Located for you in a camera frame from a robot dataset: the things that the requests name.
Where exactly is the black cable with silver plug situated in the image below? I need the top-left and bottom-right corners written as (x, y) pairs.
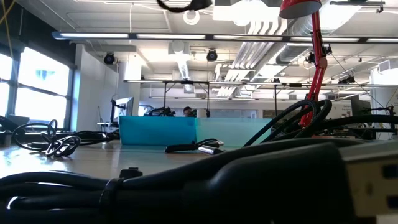
top-left (164, 138), bottom-right (225, 156)

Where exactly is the thick black USB cable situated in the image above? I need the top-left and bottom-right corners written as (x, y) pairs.
top-left (0, 138), bottom-right (398, 224)

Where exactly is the black braided USB cable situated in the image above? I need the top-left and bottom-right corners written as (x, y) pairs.
top-left (244, 98), bottom-right (398, 147)

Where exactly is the black looped USB cable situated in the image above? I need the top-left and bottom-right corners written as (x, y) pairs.
top-left (11, 119), bottom-right (82, 158)

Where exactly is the black background robot rig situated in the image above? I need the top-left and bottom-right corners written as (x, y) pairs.
top-left (148, 79), bottom-right (211, 119)

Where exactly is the teal plastic bin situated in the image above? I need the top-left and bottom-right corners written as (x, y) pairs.
top-left (195, 117), bottom-right (273, 147)

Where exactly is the blue plastic bin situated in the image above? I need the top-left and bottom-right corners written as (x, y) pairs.
top-left (119, 116), bottom-right (198, 146)

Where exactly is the black ceiling spotlight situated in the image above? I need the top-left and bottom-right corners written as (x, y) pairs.
top-left (206, 48), bottom-right (219, 63)
top-left (103, 52), bottom-right (116, 66)

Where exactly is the computer monitor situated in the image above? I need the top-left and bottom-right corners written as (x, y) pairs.
top-left (111, 96), bottom-right (135, 124)

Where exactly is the long ceiling light bar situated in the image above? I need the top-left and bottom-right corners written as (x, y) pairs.
top-left (51, 30), bottom-right (398, 45)

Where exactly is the red desk lamp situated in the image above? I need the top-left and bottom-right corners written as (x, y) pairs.
top-left (279, 0), bottom-right (331, 128)

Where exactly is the white ceiling ring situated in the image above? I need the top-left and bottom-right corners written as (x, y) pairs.
top-left (182, 10), bottom-right (201, 26)

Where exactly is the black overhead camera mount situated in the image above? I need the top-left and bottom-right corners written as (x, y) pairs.
top-left (156, 0), bottom-right (214, 14)

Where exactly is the silver ventilation duct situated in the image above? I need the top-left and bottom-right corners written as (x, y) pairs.
top-left (275, 14), bottom-right (315, 65)

